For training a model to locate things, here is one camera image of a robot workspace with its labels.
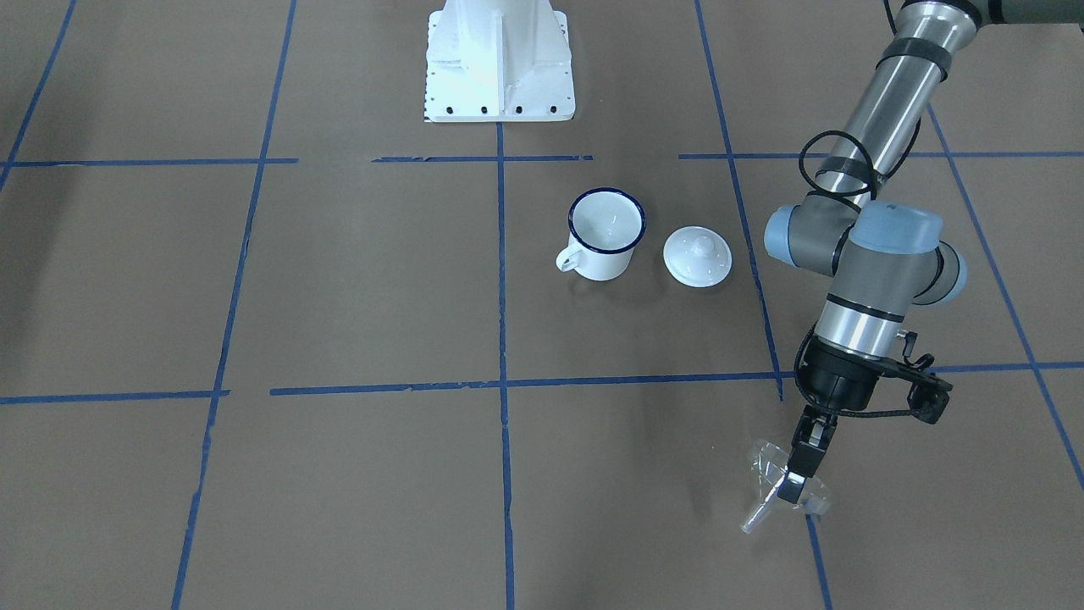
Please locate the clear glass funnel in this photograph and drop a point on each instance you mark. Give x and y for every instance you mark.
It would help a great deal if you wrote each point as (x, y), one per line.
(768, 464)

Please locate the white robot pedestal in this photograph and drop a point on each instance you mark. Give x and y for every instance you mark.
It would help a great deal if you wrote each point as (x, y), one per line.
(498, 61)

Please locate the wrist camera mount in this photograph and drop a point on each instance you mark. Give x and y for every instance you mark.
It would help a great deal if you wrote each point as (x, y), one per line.
(929, 395)

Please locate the white enamel mug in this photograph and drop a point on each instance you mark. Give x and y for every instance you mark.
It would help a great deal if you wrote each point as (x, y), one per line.
(604, 227)

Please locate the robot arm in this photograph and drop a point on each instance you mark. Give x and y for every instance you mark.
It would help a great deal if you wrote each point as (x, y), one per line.
(882, 258)

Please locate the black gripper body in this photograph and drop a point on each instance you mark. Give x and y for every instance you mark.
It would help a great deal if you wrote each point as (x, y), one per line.
(840, 379)

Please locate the white mug lid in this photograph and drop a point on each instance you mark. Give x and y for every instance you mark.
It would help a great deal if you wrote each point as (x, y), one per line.
(697, 257)

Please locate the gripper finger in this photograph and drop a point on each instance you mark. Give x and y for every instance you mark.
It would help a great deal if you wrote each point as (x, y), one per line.
(806, 451)
(792, 485)

